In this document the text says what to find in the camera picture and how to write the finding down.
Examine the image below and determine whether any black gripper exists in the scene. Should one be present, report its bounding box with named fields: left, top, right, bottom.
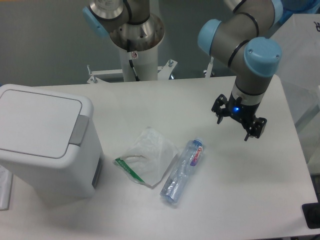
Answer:
left=211, top=93, right=267, bottom=141

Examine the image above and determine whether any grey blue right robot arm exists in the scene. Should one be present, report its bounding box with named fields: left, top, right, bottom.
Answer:
left=197, top=0, right=283, bottom=130

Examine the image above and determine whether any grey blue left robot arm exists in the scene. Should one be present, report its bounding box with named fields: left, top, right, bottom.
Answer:
left=82, top=0, right=282, bottom=138

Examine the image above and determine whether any white push-lid trash can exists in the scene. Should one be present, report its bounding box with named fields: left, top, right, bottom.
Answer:
left=0, top=84, right=104, bottom=198

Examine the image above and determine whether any empty clear plastic bottle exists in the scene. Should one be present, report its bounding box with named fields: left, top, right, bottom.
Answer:
left=160, top=137, right=204, bottom=204

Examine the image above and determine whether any crumpled clear plastic bag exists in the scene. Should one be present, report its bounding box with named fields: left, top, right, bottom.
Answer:
left=113, top=127, right=179, bottom=189

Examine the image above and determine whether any black device at table edge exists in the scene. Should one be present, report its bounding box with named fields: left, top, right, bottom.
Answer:
left=302, top=202, right=320, bottom=229

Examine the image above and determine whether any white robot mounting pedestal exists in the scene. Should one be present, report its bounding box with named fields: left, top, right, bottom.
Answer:
left=87, top=46, right=214, bottom=84

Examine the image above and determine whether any black cable on pedestal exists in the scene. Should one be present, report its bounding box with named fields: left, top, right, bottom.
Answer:
left=126, top=39, right=140, bottom=82

